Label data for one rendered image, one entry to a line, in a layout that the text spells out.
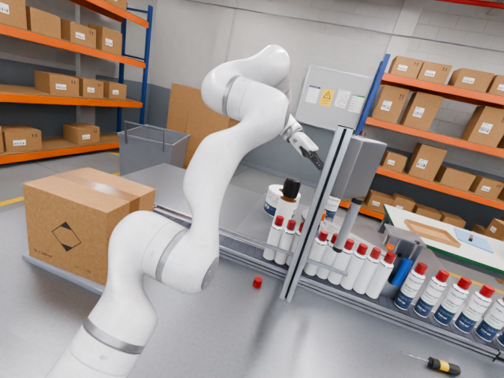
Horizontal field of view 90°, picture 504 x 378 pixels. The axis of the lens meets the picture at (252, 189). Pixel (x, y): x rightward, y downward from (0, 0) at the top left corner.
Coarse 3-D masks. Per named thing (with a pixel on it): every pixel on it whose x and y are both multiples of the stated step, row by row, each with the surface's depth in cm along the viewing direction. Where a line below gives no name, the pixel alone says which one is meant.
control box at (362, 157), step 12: (348, 144) 76; (360, 144) 73; (372, 144) 77; (384, 144) 82; (348, 156) 76; (360, 156) 75; (372, 156) 80; (348, 168) 77; (360, 168) 78; (372, 168) 84; (336, 180) 80; (348, 180) 77; (360, 180) 82; (372, 180) 88; (336, 192) 80; (348, 192) 80; (360, 192) 86
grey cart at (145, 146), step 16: (144, 128) 347; (160, 128) 357; (128, 144) 286; (144, 144) 286; (160, 144) 284; (176, 144) 298; (128, 160) 294; (144, 160) 294; (160, 160) 293; (176, 160) 324
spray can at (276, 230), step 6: (282, 216) 107; (276, 222) 105; (282, 222) 105; (276, 228) 105; (282, 228) 106; (270, 234) 107; (276, 234) 106; (270, 240) 107; (276, 240) 107; (276, 246) 108; (264, 252) 111; (270, 252) 109; (264, 258) 111; (270, 258) 110
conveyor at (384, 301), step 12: (168, 216) 125; (228, 240) 118; (240, 252) 112; (252, 252) 113; (276, 264) 109; (336, 288) 104; (372, 300) 102; (384, 300) 103; (408, 312) 100; (432, 312) 103; (432, 324) 97; (468, 336) 95
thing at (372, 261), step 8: (376, 248) 99; (368, 256) 100; (376, 256) 98; (368, 264) 99; (376, 264) 98; (360, 272) 102; (368, 272) 100; (360, 280) 102; (368, 280) 101; (352, 288) 105; (360, 288) 102
